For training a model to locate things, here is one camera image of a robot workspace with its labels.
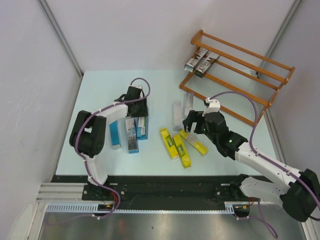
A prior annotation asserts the orange wooden shelf rack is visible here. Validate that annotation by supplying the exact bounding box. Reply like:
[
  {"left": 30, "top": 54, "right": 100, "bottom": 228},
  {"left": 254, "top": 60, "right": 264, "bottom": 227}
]
[{"left": 179, "top": 29, "right": 296, "bottom": 120}]

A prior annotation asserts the yellow Curaprox box middle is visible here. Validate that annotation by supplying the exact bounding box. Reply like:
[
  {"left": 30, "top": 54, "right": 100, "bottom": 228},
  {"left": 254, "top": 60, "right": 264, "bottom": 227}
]
[{"left": 173, "top": 134, "right": 192, "bottom": 169}]

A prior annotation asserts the lilac Protefix toothpaste box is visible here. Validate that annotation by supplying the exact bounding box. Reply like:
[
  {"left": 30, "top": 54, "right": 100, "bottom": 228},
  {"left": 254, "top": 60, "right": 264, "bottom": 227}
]
[{"left": 183, "top": 92, "right": 194, "bottom": 118}]

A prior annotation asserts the white blue R&O box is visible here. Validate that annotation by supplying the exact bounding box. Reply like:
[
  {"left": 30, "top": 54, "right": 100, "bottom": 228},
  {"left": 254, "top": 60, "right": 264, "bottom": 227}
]
[{"left": 125, "top": 118, "right": 139, "bottom": 154}]

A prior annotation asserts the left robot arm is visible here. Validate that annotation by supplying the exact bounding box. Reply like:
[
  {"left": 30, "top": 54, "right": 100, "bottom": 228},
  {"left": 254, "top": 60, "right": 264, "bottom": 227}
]
[{"left": 69, "top": 85, "right": 148, "bottom": 200}]

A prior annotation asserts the yellow Curaprox box left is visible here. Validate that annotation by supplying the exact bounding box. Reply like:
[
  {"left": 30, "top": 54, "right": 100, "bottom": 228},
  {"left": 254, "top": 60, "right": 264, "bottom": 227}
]
[{"left": 160, "top": 128, "right": 179, "bottom": 160}]

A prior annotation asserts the blue toothpaste box with barcode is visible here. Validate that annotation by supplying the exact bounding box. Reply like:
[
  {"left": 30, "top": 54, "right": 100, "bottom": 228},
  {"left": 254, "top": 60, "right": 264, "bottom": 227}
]
[{"left": 135, "top": 99, "right": 149, "bottom": 140}]

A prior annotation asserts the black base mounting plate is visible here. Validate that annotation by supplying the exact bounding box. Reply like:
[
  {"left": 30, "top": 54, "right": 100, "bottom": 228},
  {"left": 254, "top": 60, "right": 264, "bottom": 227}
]
[{"left": 51, "top": 175, "right": 258, "bottom": 211}]

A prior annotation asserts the aluminium frame rail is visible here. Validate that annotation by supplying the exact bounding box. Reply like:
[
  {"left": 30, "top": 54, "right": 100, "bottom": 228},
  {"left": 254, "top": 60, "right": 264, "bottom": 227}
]
[{"left": 37, "top": 182, "right": 91, "bottom": 204}]

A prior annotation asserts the white slotted cable duct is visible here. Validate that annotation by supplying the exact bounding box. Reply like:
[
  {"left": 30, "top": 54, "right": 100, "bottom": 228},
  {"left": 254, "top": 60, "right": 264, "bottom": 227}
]
[{"left": 46, "top": 202, "right": 118, "bottom": 213}]

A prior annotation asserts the yellow curaprox box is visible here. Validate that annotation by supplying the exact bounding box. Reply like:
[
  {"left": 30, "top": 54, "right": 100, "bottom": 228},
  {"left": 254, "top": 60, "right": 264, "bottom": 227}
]
[
  {"left": 173, "top": 134, "right": 192, "bottom": 169},
  {"left": 179, "top": 129, "right": 208, "bottom": 157},
  {"left": 160, "top": 128, "right": 179, "bottom": 160}
]

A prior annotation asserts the silver black R&O charcoal box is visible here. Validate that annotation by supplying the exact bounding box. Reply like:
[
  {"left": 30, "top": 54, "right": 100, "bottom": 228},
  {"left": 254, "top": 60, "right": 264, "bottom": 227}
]
[{"left": 184, "top": 47, "right": 209, "bottom": 73}]

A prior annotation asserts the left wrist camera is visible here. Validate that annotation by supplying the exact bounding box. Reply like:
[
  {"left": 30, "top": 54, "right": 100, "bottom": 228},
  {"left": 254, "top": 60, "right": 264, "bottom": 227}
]
[{"left": 128, "top": 85, "right": 143, "bottom": 92}]

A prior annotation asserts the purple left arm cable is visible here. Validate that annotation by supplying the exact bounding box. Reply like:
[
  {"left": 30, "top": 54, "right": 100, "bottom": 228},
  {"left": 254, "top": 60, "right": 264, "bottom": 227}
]
[{"left": 74, "top": 77, "right": 151, "bottom": 186}]

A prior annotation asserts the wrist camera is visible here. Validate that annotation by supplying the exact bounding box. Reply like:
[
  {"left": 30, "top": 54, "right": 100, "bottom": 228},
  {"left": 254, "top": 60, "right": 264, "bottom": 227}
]
[
  {"left": 128, "top": 85, "right": 143, "bottom": 92},
  {"left": 202, "top": 97, "right": 221, "bottom": 117}
]

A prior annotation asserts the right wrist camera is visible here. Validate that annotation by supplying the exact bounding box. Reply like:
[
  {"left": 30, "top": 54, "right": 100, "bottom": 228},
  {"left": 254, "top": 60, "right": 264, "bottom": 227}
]
[{"left": 202, "top": 97, "right": 221, "bottom": 117}]

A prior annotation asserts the yellow Curaprox box right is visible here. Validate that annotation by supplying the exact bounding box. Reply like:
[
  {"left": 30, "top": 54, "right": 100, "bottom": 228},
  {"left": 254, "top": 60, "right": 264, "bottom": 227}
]
[{"left": 179, "top": 129, "right": 208, "bottom": 157}]

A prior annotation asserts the blue toothpaste box far left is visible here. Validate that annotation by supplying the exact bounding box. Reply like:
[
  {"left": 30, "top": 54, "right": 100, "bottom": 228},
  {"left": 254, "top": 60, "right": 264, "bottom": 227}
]
[{"left": 109, "top": 120, "right": 121, "bottom": 150}]

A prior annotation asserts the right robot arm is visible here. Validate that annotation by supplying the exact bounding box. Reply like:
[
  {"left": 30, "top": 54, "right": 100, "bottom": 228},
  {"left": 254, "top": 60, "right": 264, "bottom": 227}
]
[{"left": 182, "top": 110, "right": 320, "bottom": 222}]

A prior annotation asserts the lilac text-side toothpaste box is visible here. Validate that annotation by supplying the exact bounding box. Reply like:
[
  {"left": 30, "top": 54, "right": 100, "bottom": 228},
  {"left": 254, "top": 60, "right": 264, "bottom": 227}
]
[{"left": 173, "top": 102, "right": 183, "bottom": 132}]

